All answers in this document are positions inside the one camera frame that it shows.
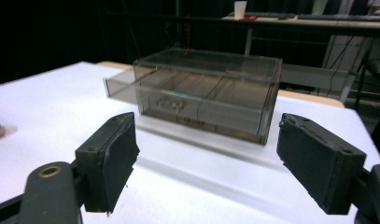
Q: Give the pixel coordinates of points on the black keyboard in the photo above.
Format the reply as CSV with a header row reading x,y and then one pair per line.
x,y
334,17

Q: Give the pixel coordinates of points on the red packet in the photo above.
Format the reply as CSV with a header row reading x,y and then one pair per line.
x,y
249,18

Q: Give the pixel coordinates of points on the clear acrylic drawer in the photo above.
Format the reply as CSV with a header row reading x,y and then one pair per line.
x,y
120,85

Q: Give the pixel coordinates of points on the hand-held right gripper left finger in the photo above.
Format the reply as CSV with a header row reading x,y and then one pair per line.
x,y
106,168

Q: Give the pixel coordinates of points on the clear acrylic drawer box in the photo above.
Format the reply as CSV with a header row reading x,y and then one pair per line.
x,y
209,93

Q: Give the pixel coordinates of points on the small red and white tube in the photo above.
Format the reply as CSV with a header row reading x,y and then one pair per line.
x,y
1,130

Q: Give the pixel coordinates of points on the long white desk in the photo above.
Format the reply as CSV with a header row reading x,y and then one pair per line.
x,y
306,23

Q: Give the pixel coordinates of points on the white paper cup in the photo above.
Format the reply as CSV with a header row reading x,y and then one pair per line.
x,y
240,9

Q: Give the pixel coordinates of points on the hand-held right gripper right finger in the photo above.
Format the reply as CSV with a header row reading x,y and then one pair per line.
x,y
318,165

